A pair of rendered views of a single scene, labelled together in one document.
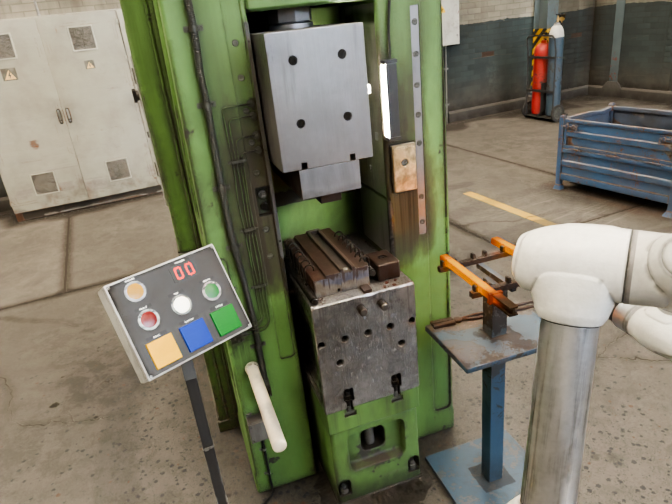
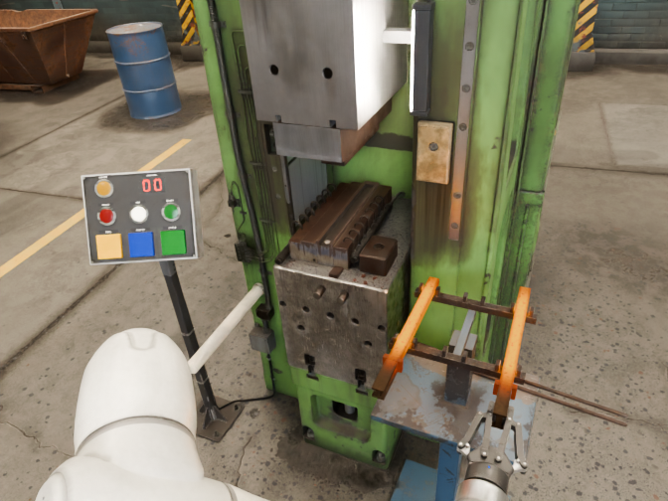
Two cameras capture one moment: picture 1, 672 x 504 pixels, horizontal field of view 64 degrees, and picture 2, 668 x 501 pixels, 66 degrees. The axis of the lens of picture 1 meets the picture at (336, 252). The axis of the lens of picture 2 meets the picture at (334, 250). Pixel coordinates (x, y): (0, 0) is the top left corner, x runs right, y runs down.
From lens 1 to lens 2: 1.19 m
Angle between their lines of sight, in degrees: 39
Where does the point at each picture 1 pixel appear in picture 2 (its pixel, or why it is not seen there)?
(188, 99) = (201, 15)
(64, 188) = not seen: hidden behind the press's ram
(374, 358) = (337, 343)
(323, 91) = (298, 36)
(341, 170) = (318, 135)
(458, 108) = not seen: outside the picture
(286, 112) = (257, 53)
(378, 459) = (344, 430)
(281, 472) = (283, 384)
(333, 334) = (294, 299)
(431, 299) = (456, 316)
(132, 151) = not seen: hidden behind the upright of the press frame
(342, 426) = (304, 383)
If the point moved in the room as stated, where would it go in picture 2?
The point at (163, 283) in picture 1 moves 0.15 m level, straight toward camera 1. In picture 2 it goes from (130, 190) to (95, 214)
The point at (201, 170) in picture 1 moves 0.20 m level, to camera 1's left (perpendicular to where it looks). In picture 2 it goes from (215, 91) to (176, 82)
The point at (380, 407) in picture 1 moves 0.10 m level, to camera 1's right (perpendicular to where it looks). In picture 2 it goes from (343, 389) to (365, 403)
